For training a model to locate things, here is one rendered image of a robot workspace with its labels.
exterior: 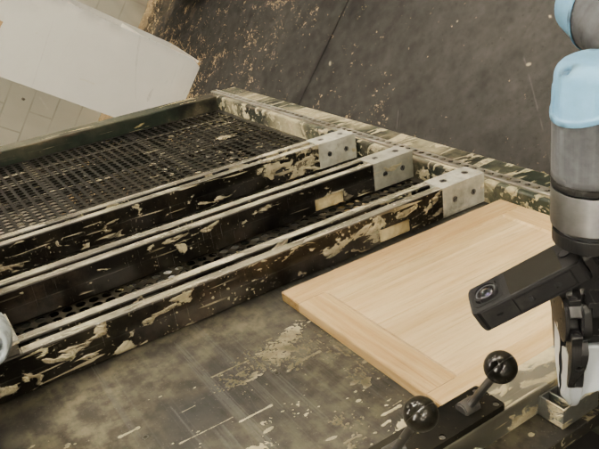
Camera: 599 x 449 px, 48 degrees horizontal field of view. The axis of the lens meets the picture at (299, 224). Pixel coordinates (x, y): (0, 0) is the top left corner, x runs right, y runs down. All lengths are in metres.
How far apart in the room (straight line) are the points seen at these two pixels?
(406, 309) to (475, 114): 1.81
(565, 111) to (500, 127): 2.19
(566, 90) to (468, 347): 0.55
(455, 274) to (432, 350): 0.23
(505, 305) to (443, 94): 2.40
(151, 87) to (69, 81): 0.55
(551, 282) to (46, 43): 4.20
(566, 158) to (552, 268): 0.11
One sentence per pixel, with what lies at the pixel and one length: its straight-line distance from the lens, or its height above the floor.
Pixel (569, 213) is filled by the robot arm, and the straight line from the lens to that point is 0.63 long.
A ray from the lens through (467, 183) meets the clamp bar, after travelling 1.52.
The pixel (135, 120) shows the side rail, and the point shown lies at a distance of 2.52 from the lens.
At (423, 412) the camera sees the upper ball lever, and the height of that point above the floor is 1.55.
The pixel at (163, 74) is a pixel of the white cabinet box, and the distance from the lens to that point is 4.89.
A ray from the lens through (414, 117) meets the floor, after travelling 3.11.
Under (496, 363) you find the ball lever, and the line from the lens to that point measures 0.80.
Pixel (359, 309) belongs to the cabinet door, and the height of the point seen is 1.30.
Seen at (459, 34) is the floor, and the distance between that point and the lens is 3.12.
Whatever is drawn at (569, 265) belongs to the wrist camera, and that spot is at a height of 1.54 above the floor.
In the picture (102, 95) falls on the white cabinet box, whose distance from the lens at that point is 4.81.
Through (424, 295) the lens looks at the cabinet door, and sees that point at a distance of 1.19.
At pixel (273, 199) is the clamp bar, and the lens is 1.50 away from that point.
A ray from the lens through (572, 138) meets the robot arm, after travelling 0.60.
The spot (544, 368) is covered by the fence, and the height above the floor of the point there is 1.26.
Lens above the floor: 2.11
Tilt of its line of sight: 37 degrees down
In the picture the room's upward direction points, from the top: 73 degrees counter-clockwise
